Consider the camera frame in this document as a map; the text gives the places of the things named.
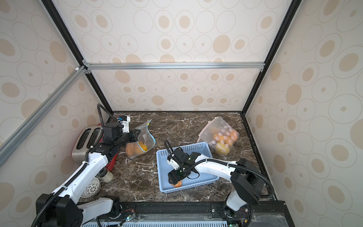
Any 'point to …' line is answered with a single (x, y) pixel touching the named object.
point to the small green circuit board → (128, 218)
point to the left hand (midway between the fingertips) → (144, 129)
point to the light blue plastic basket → (164, 168)
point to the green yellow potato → (222, 148)
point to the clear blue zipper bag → (144, 141)
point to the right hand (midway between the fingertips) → (177, 176)
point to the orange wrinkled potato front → (178, 184)
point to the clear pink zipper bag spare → (220, 136)
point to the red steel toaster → (89, 137)
